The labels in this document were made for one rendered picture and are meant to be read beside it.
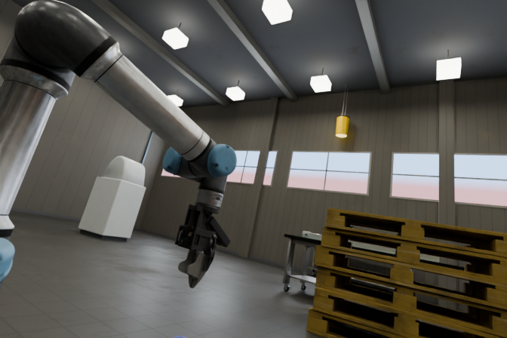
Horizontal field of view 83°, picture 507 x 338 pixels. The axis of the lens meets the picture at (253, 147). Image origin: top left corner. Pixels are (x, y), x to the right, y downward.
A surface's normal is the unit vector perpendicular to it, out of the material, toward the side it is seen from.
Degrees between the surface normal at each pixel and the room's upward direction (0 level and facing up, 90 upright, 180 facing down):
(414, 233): 90
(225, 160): 90
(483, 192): 90
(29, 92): 90
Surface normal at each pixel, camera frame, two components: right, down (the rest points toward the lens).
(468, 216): -0.50, -0.36
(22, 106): 0.66, -0.10
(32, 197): 0.84, 0.01
